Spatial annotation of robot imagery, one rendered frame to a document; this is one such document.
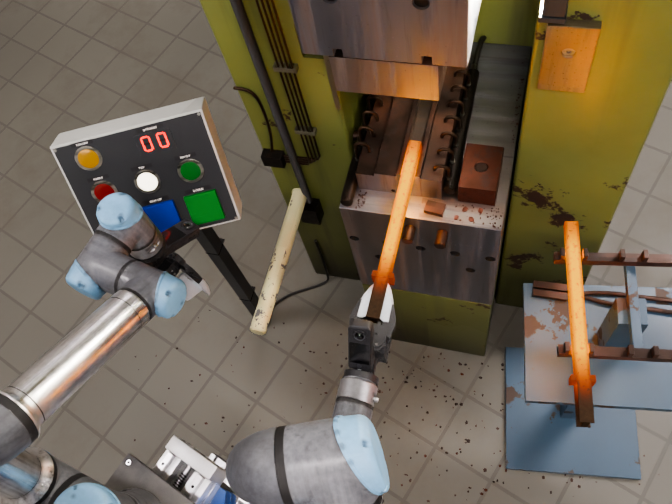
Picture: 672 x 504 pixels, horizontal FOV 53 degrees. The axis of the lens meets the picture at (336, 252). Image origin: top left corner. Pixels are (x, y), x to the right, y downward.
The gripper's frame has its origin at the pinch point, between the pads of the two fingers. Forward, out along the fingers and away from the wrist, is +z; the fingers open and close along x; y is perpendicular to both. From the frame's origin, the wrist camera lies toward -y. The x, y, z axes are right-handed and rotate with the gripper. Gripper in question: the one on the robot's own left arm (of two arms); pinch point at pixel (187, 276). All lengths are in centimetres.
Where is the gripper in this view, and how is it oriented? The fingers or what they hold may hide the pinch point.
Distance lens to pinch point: 159.8
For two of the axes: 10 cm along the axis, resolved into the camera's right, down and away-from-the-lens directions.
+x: 8.2, 4.4, -3.6
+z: 1.5, 4.5, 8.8
